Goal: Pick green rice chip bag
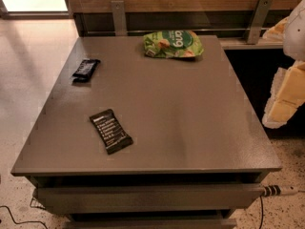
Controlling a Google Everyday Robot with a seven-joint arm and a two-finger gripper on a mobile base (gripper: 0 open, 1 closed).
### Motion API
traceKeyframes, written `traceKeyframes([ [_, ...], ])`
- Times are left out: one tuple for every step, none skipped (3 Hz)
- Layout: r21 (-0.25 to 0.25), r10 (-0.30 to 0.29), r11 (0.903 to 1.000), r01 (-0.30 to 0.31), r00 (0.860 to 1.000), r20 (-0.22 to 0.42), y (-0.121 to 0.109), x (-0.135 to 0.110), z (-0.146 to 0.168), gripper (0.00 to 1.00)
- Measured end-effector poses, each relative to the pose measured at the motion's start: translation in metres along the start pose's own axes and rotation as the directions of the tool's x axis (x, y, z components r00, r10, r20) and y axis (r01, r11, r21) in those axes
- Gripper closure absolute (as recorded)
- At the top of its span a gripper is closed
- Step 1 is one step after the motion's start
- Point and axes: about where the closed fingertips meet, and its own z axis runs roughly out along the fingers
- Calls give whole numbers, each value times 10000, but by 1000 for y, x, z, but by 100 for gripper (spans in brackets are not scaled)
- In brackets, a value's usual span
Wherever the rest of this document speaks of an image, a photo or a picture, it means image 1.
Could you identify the green rice chip bag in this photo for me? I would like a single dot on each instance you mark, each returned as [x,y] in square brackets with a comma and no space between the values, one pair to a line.
[172,44]

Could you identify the grey drawer cabinet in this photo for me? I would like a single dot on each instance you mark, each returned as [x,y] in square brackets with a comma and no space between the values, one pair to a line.
[190,121]

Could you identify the right metal bracket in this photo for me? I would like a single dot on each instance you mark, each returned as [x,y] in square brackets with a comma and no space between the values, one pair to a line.
[252,34]

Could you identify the black snack bar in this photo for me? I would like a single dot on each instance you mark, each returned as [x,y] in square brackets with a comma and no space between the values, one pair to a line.
[111,132]
[85,70]

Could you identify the upper grey drawer front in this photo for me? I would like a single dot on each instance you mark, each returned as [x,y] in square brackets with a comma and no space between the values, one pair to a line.
[89,200]

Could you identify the left metal bracket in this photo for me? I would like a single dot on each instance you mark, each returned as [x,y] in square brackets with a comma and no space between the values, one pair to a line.
[119,18]

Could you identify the black snack bar far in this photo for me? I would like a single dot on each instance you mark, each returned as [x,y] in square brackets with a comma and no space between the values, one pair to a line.
[85,70]

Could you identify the white striped power plug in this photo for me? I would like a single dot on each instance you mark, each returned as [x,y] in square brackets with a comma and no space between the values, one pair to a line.
[277,190]

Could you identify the black snack bar near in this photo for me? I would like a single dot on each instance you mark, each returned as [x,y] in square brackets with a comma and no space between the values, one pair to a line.
[111,132]

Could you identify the lower grey drawer front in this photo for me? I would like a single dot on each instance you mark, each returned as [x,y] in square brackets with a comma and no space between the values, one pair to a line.
[155,224]

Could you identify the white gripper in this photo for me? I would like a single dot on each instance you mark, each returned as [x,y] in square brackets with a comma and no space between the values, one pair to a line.
[295,32]

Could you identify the grey drawer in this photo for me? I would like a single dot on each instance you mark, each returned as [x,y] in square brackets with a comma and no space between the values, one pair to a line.
[89,200]
[155,224]

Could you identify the metal bracket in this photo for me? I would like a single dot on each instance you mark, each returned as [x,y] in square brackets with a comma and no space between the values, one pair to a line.
[252,34]
[119,18]

